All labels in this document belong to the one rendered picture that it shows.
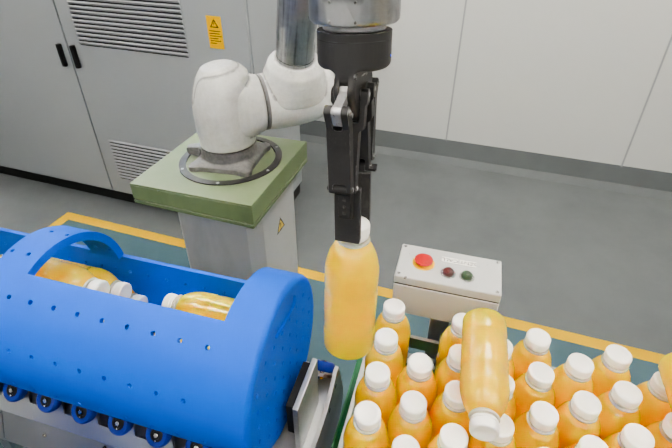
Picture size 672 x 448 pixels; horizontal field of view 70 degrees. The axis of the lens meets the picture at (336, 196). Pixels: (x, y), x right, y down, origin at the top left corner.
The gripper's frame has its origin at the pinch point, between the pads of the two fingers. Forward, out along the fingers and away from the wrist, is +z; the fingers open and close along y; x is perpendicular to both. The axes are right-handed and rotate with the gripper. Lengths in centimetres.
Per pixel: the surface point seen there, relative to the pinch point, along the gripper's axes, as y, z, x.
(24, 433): 9, 53, -62
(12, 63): -158, 28, -244
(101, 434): 8, 48, -44
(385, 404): -3.4, 36.5, 4.5
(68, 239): -4, 16, -52
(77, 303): 6.5, 19.1, -40.4
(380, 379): -3.9, 31.8, 3.5
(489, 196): -245, 117, 25
